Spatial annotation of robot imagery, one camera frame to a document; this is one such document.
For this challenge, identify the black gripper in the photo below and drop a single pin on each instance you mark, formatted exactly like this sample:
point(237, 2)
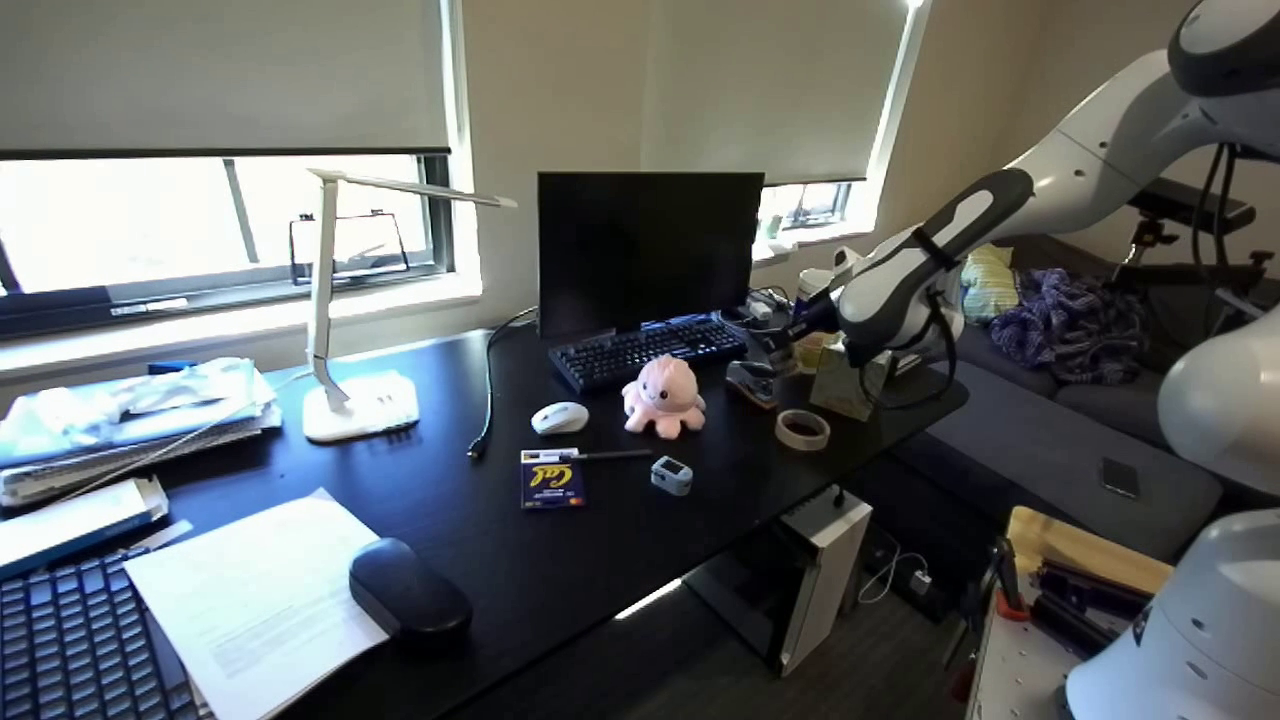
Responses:
point(823, 319)

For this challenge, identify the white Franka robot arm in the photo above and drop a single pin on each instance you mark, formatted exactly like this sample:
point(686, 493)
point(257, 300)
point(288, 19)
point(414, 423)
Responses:
point(880, 286)

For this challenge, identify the beige tape roll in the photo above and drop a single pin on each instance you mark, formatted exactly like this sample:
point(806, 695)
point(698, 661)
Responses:
point(800, 441)

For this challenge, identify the jar with white lid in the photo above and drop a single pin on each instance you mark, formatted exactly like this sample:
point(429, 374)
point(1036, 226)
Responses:
point(814, 348)

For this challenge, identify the yellowish tissue box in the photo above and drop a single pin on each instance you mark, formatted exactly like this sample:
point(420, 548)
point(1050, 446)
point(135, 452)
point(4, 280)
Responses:
point(841, 384)

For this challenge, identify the black stapler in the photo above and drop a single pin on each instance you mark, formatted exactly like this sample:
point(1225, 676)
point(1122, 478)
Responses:
point(761, 384)

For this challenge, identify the light green cloth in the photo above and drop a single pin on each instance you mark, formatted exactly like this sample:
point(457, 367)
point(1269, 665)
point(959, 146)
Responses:
point(990, 280)

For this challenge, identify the pink octopus plush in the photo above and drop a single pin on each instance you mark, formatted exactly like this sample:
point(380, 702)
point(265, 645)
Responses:
point(662, 392)

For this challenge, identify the black desktop keyboard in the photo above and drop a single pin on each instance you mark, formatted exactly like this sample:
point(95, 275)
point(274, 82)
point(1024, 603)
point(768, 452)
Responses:
point(646, 344)

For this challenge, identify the black monitor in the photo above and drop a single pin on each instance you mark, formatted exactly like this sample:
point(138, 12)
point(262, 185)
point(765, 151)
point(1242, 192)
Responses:
point(646, 245)

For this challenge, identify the narrow white window blind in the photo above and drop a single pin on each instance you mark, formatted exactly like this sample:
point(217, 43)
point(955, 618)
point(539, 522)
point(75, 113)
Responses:
point(775, 82)

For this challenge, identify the black pen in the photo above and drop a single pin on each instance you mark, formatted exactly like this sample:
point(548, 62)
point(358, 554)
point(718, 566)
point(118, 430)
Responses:
point(619, 452)

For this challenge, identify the purple cloth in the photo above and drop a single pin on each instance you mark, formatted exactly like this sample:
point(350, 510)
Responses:
point(1064, 327)

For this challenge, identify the grey sofa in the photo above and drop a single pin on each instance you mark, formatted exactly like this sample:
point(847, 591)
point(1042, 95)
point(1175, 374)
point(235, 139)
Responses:
point(1042, 441)

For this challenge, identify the white computer tower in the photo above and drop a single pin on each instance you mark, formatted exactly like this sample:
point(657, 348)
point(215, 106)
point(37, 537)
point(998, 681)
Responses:
point(800, 574)

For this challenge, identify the white computer mouse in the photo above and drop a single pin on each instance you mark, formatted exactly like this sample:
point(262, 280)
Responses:
point(562, 416)

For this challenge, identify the floor power strip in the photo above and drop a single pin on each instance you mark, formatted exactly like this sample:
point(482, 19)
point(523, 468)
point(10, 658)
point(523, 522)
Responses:
point(915, 580)

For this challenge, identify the blue card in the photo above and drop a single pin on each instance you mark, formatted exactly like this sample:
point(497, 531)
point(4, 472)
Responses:
point(552, 481)

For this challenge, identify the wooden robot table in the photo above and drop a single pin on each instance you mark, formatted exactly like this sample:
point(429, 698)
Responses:
point(1054, 546)

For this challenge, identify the black tools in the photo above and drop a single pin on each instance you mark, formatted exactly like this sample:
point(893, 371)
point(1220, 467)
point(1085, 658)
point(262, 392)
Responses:
point(1085, 603)

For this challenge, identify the white desk lamp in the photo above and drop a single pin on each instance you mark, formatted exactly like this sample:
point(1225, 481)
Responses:
point(358, 406)

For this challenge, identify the black computer mouse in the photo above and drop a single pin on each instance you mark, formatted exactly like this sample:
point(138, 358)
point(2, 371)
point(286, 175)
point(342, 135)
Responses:
point(407, 585)

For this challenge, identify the white paper sheet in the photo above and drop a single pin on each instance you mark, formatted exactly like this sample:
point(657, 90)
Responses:
point(255, 603)

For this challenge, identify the wide white window blind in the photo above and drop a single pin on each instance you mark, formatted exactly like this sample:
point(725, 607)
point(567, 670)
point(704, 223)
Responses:
point(223, 74)

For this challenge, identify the stack of papers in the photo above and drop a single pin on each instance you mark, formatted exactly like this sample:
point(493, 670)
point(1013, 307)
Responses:
point(121, 423)

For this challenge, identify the white notebook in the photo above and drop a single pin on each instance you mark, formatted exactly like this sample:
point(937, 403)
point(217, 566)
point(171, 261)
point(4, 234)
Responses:
point(75, 522)

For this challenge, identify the dark laptop keyboard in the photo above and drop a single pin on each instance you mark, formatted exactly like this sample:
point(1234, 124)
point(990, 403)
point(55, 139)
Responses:
point(75, 641)

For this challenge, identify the black camera tripod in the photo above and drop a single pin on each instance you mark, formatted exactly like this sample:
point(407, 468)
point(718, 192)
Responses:
point(1187, 275)

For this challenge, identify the black bar camera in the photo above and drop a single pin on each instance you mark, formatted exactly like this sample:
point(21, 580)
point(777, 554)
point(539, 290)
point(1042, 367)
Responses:
point(1195, 206)

